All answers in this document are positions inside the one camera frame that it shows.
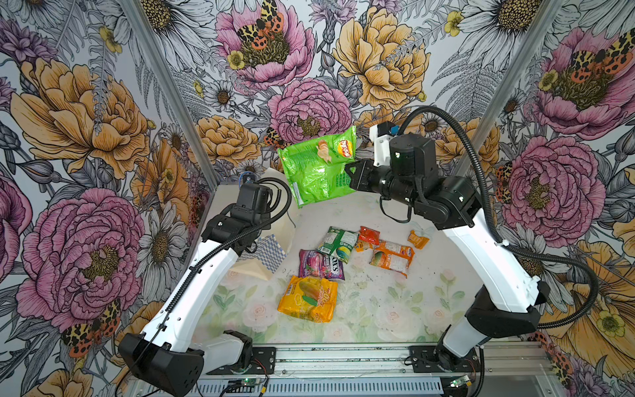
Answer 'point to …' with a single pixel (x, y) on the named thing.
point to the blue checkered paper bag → (261, 262)
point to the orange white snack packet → (392, 256)
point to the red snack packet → (369, 235)
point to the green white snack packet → (338, 242)
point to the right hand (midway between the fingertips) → (347, 176)
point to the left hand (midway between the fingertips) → (252, 219)
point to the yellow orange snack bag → (310, 298)
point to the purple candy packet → (313, 264)
